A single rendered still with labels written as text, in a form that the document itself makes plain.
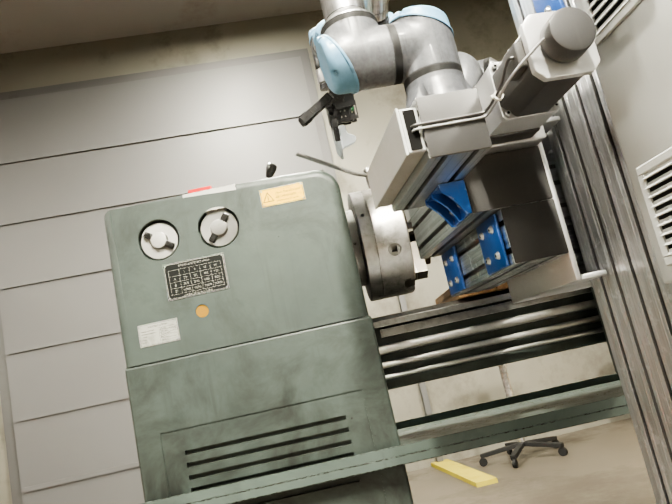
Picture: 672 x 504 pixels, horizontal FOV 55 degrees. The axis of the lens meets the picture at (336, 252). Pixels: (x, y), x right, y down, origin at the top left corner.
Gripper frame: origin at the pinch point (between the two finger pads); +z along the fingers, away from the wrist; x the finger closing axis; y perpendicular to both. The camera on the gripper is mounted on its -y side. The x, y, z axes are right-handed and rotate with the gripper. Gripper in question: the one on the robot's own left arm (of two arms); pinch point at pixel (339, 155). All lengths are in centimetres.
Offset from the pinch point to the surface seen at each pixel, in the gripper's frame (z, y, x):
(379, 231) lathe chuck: 22.8, 5.2, -14.8
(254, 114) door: -69, -36, 310
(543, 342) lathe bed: 58, 39, -24
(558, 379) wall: 169, 143, 275
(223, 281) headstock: 26, -36, -26
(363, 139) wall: -35, 42, 316
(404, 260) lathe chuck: 31.6, 10.2, -14.5
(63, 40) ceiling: -152, -164, 315
